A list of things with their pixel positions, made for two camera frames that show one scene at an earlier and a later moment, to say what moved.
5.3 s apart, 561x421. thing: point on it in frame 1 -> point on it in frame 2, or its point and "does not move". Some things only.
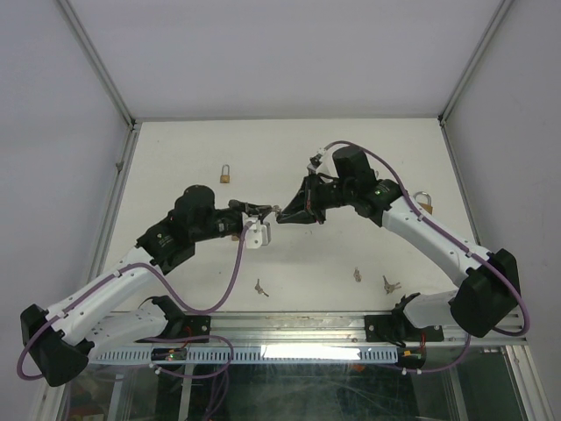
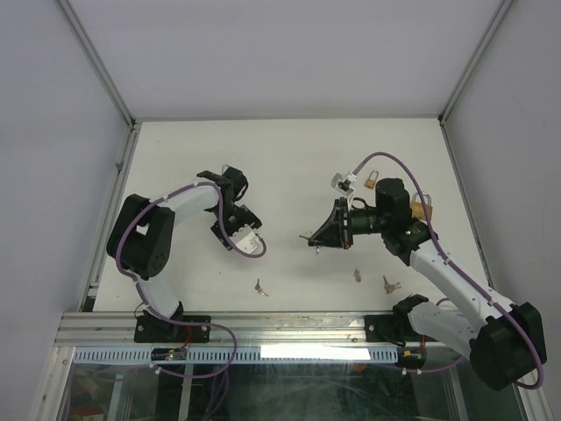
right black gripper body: [319, 197] -> [344, 233]
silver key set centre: [259, 289] does not move
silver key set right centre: [357, 275] does not move
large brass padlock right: [428, 206] does not move
